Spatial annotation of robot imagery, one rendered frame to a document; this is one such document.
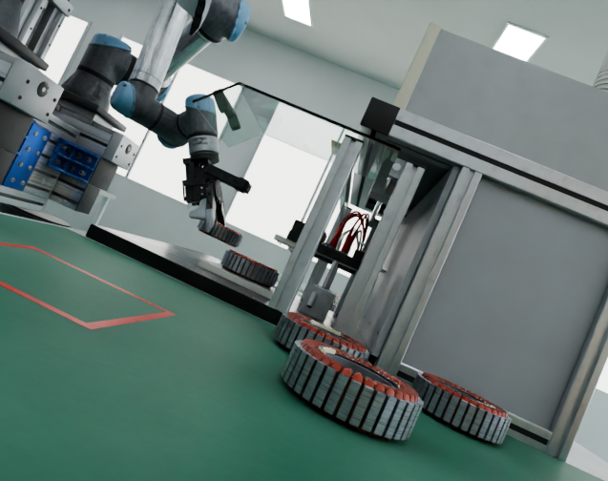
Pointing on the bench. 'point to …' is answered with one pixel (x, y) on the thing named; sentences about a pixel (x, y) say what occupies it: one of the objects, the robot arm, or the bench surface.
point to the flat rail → (345, 199)
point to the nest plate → (236, 278)
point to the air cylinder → (318, 303)
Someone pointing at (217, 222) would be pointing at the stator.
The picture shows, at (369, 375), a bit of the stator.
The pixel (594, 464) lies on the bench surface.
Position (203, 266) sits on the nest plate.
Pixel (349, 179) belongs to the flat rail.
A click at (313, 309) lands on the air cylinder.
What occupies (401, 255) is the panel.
